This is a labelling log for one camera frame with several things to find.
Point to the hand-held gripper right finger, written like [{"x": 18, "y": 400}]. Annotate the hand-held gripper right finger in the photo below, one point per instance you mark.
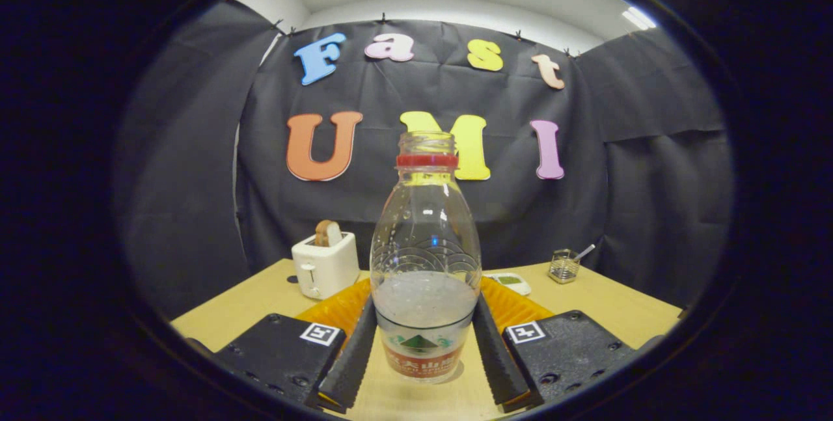
[{"x": 500, "y": 359}]

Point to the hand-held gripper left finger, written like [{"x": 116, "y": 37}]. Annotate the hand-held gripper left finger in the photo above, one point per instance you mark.
[{"x": 351, "y": 362}]

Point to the clear plastic juice bottle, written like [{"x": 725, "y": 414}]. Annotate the clear plastic juice bottle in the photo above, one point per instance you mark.
[{"x": 424, "y": 317}]

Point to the white divided dish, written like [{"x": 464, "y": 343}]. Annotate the white divided dish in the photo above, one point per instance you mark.
[{"x": 511, "y": 283}]

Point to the white toaster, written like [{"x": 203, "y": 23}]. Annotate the white toaster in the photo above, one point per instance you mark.
[{"x": 328, "y": 268}]

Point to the wooden table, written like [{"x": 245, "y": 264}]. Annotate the wooden table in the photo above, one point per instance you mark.
[{"x": 618, "y": 310}]

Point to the toast bread slice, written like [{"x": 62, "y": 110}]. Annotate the toast bread slice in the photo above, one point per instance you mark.
[{"x": 327, "y": 233}]

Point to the metal spoon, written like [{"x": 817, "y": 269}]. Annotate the metal spoon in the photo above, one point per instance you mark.
[{"x": 586, "y": 251}]

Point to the black backdrop cloth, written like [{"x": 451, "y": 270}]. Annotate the black backdrop cloth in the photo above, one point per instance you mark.
[{"x": 195, "y": 180}]

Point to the small ceiling light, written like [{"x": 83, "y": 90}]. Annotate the small ceiling light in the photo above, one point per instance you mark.
[{"x": 638, "y": 17}]

